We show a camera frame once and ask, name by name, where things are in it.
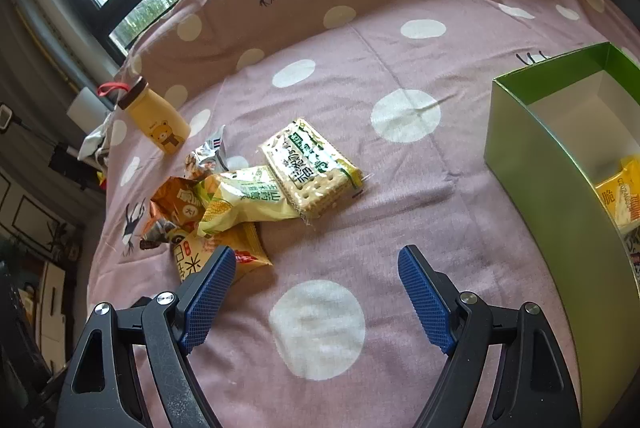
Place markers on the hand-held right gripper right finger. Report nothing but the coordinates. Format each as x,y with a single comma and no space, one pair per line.
425,303

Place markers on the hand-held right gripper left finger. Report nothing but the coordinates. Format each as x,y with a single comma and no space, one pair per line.
210,303

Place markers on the yellow rice cracker packet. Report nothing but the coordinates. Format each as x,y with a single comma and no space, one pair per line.
240,248

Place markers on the orange panda snack bag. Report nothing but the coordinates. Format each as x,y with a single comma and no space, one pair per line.
172,208

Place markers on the green yellow corn snack packet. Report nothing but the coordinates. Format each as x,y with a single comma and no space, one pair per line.
240,203

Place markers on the green soda cracker packet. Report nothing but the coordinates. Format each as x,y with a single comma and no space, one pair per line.
310,173

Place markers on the green cardboard box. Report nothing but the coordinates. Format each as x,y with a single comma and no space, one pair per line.
530,147

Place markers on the white red snack packet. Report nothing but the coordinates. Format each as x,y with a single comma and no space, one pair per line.
634,253

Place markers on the yellow cheese cracker packet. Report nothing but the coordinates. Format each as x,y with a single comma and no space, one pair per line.
622,203

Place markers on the silver yellow nut packet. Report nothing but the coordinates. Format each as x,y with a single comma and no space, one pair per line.
207,155

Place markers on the white cabinet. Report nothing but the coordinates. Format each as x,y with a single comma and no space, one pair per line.
50,308

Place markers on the potted plant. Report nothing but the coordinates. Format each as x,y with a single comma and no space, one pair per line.
62,240

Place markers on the red bag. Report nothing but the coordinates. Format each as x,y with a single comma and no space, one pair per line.
102,182

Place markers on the yellow bear print bottle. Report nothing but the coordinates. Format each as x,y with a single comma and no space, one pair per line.
160,127

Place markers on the white crumpled cloth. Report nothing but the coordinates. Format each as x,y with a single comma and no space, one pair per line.
97,142

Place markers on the black upright vacuum cleaner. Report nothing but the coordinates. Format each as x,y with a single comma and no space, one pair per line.
67,162

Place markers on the white cylinder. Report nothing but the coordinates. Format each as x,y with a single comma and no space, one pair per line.
85,110

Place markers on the pink dotted bed sheet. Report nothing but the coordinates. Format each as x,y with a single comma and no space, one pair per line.
350,82

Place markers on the grey curtain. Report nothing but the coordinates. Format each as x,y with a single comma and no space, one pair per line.
55,42

